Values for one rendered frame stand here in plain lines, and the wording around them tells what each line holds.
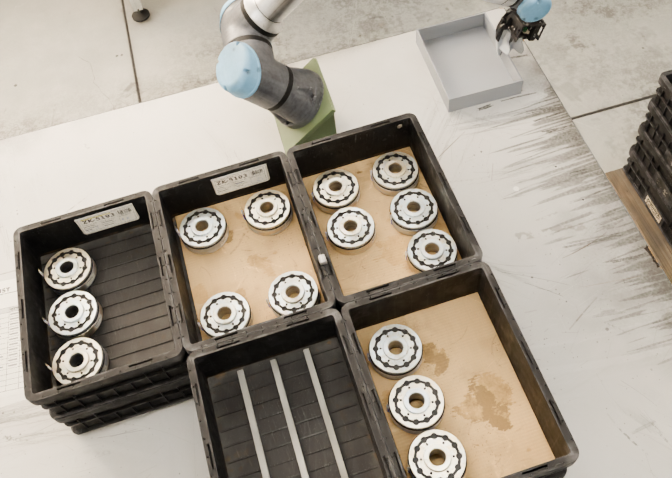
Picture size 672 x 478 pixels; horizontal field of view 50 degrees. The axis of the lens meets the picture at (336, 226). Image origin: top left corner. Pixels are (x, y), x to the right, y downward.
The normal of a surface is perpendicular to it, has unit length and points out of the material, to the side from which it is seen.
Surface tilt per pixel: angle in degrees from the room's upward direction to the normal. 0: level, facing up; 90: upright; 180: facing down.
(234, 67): 42
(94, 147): 0
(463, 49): 0
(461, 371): 0
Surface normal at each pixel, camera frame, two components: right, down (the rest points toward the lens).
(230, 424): -0.08, -0.53
